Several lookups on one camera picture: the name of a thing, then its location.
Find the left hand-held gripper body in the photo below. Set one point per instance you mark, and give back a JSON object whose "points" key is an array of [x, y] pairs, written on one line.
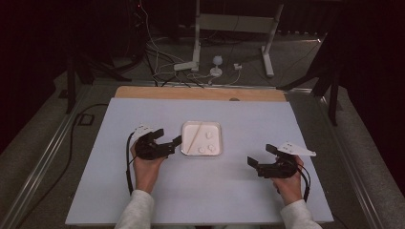
{"points": [[149, 149]]}

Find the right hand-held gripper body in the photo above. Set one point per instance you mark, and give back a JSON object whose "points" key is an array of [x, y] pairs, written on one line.
{"points": [[275, 170]]}

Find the white square tray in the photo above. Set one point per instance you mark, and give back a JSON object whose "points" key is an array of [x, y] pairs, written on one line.
{"points": [[200, 140]]}

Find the white marshmallow piece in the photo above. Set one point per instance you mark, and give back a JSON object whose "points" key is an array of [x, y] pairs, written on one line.
{"points": [[209, 135], [211, 148], [201, 149]]}

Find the person's right hand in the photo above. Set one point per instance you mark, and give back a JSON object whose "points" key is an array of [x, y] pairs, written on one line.
{"points": [[288, 189]]}

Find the person's left hand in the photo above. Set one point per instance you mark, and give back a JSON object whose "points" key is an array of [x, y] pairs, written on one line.
{"points": [[147, 173]]}

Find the white table cover sheet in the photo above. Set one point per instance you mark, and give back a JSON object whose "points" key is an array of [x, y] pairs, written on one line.
{"points": [[207, 191]]}

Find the black tripod stand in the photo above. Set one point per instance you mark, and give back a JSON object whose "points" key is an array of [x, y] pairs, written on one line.
{"points": [[332, 101], [70, 86]]}

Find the small white round lamp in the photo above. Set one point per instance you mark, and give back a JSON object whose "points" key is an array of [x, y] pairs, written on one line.
{"points": [[217, 63]]}

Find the white plug adapter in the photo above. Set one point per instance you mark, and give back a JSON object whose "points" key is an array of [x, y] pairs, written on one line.
{"points": [[237, 66]]}

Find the white metal stand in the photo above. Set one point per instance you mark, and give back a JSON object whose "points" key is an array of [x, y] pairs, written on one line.
{"points": [[234, 23]]}

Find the metal floor rail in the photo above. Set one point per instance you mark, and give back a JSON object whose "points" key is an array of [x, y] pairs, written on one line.
{"points": [[350, 165], [47, 149]]}

